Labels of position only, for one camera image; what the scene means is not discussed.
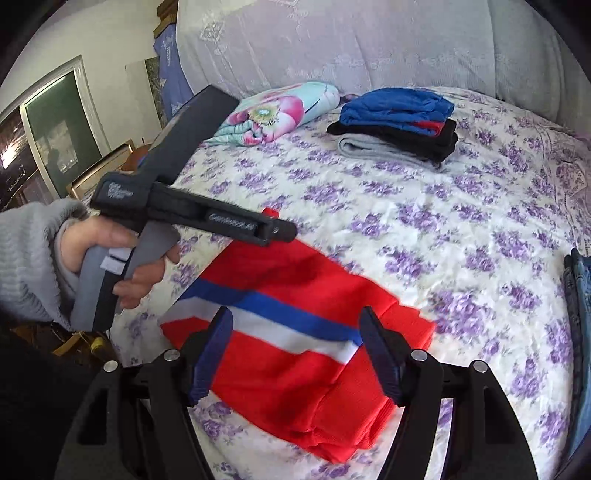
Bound purple floral bedspread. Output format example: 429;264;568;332
108;85;591;480

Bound folded red garment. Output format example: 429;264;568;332
412;120;446;137

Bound blue denim jeans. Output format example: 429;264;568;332
562;249;590;459

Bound left hand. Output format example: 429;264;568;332
59;216;180;309

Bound folded floral blanket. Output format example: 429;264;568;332
202;82;341;147

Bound folded grey garment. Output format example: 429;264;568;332
337;134;443;171

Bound grey sweater left forearm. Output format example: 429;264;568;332
1;199;87;331

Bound blue cloth on headboard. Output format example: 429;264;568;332
153;24;193;120

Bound folded blue garment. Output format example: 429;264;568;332
339;87;455;133

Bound red track pants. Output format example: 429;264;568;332
158;207;438;464

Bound folded black garment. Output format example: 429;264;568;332
327;119;458;164

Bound wooden picture frame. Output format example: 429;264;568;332
66;140;135;200

